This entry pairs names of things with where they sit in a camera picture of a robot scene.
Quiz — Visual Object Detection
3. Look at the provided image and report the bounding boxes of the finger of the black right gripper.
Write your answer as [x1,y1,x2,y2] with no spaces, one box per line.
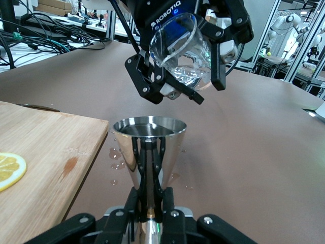
[200,0,254,92]

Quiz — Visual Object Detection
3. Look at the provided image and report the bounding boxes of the wooden cutting board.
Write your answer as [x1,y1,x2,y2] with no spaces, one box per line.
[0,101,110,229]

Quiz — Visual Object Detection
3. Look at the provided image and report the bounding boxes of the brown table cover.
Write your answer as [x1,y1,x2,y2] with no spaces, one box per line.
[0,42,325,244]

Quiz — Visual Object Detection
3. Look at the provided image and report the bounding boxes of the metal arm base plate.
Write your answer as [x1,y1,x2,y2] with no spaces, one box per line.
[301,106,325,119]

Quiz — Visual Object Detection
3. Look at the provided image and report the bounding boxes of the black stand post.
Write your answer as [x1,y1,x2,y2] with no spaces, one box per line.
[0,0,16,26]

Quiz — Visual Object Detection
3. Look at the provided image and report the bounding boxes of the brown cardboard box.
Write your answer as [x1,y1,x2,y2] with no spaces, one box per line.
[38,0,77,16]

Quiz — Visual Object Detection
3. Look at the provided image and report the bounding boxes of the steel double jigger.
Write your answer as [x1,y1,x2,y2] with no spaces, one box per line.
[112,115,188,244]

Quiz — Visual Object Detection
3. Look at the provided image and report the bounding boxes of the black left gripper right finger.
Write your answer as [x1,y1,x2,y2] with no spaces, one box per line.
[162,188,258,244]

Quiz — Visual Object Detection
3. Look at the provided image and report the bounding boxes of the aluminium frame post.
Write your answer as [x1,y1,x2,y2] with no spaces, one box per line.
[251,0,280,68]

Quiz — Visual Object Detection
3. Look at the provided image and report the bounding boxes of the clear glass measuring cup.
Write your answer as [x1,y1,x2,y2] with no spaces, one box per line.
[149,12,213,92]

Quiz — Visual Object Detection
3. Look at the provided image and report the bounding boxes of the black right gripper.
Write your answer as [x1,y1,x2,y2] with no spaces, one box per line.
[124,0,208,105]

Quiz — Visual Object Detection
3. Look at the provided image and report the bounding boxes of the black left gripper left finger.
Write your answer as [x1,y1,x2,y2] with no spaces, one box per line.
[24,189,140,244]

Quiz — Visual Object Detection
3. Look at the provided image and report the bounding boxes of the lemon slice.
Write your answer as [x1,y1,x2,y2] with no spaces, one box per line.
[0,152,27,193]

